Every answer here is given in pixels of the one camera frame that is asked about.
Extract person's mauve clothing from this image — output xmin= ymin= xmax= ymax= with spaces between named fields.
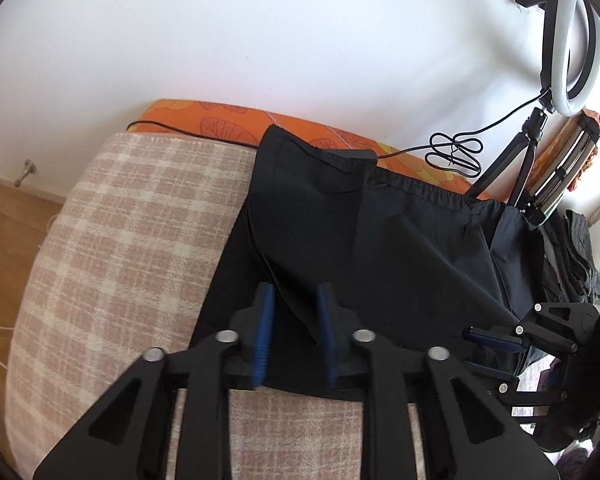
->
xmin=557 ymin=447 xmax=593 ymax=480

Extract small black tripod stand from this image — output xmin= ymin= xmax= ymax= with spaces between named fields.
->
xmin=467 ymin=105 xmax=551 ymax=211

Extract white ring light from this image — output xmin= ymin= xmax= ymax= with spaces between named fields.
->
xmin=510 ymin=0 xmax=600 ymax=117

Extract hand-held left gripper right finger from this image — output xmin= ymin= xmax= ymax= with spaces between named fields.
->
xmin=316 ymin=283 xmax=561 ymax=480

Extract stack of folded clothes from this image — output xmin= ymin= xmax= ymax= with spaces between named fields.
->
xmin=542 ymin=210 xmax=600 ymax=306

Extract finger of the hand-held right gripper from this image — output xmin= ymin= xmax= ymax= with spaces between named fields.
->
xmin=467 ymin=359 xmax=520 ymax=397
xmin=462 ymin=326 xmax=531 ymax=356

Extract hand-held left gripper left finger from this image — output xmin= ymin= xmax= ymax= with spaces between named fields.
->
xmin=32 ymin=282 xmax=277 ymax=480

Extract black pants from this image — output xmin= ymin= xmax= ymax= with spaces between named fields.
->
xmin=190 ymin=125 xmax=546 ymax=403

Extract beige plaid blanket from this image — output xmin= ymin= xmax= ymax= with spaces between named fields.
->
xmin=5 ymin=132 xmax=426 ymax=480

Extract black power cable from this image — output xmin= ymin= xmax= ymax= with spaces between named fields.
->
xmin=126 ymin=87 xmax=548 ymax=181

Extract folded silver tripod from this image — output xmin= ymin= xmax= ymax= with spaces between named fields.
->
xmin=525 ymin=115 xmax=600 ymax=226

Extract orange leaf-print bed sheet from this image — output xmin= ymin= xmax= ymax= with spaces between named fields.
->
xmin=127 ymin=99 xmax=496 ymax=201

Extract metal door stopper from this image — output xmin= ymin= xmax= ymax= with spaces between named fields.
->
xmin=15 ymin=159 xmax=37 ymax=188

